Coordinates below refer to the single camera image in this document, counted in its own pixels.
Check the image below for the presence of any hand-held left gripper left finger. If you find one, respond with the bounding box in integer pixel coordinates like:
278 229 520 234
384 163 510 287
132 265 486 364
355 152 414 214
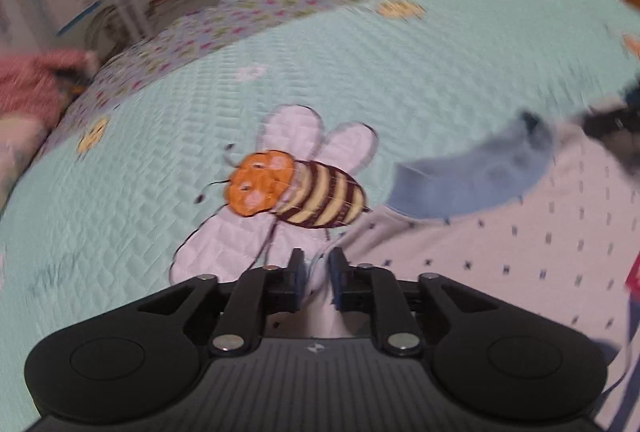
136 248 308 356

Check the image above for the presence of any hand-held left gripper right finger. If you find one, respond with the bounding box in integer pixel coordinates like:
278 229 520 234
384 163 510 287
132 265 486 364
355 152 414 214
327 247 502 356

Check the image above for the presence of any white star print shirt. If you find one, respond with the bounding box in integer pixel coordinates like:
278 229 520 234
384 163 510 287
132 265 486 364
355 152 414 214
300 108 640 432

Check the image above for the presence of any mint bee print bedspread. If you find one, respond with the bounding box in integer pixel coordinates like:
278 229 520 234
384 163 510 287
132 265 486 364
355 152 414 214
0 0 640 363

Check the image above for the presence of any floral pillow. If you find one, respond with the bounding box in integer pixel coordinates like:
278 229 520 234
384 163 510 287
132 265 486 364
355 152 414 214
0 113 52 213

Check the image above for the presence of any pink knitted blanket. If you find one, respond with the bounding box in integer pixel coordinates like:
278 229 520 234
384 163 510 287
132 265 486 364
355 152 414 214
0 48 97 129

